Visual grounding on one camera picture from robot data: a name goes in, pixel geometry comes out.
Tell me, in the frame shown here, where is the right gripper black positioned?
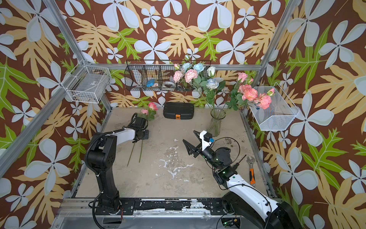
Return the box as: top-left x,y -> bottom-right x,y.
185,132 -> 221,172

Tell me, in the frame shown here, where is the large pink rose stem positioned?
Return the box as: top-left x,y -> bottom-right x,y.
126,108 -> 151,168

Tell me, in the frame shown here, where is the pink peony spray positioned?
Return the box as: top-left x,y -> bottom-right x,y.
254,88 -> 275,110
226,73 -> 258,111

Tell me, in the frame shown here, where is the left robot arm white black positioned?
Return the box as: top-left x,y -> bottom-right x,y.
84,113 -> 148,213

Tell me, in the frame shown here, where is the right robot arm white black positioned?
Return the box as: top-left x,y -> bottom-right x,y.
183,131 -> 302,229

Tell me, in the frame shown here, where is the clear glass vase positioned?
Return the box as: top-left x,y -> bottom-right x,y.
206,108 -> 226,137

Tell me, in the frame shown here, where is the black tool case orange latch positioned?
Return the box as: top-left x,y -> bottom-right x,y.
163,102 -> 194,120

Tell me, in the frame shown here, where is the blue object in basket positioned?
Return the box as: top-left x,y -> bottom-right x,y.
146,79 -> 155,87

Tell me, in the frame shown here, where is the tape roll in basket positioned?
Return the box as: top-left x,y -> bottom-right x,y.
162,81 -> 176,88

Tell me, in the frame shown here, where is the black yellow screwdriver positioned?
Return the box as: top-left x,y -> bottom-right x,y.
233,155 -> 246,170

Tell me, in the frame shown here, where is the mixed pastel flower bouquet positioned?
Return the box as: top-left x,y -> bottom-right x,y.
173,58 -> 226,109

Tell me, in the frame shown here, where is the white mesh basket right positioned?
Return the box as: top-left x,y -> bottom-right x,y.
249,84 -> 300,132

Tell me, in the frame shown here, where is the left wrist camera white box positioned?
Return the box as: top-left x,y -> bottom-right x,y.
137,130 -> 149,140

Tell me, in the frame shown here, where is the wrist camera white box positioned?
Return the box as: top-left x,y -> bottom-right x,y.
137,130 -> 149,140
199,131 -> 214,151

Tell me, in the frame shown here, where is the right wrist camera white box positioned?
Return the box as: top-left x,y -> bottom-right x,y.
199,131 -> 214,151

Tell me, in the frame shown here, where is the black wire basket back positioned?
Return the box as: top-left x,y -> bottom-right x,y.
124,60 -> 211,92

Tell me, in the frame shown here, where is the white wire basket left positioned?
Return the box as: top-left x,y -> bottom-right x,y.
63,61 -> 112,104

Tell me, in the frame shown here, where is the orange handled adjustable wrench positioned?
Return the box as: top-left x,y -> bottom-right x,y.
247,156 -> 256,187

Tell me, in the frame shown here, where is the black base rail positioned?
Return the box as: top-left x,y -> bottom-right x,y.
57,197 -> 275,217

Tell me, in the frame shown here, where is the aluminium frame corner post left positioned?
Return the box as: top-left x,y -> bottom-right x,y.
42,0 -> 112,112

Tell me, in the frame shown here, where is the aluminium frame corner post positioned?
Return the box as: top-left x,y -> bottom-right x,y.
253,0 -> 301,86
42,0 -> 112,112

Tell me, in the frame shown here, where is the aluminium frame corner post right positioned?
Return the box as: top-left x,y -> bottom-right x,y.
253,0 -> 301,86

